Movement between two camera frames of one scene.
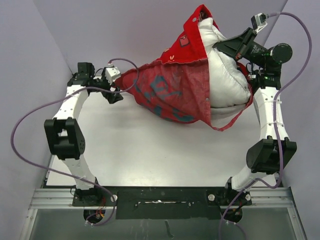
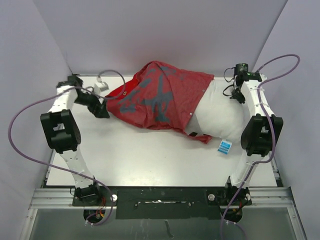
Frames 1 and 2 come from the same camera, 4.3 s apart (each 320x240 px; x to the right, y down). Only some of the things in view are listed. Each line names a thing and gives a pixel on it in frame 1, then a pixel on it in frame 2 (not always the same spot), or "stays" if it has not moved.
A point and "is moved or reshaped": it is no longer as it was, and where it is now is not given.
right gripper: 237,46 -> 240,98
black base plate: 163,203 stays
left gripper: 112,97 -> 99,109
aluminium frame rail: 263,198 stays
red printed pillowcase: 175,86 is moved or reshaped
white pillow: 230,93 -> 217,115
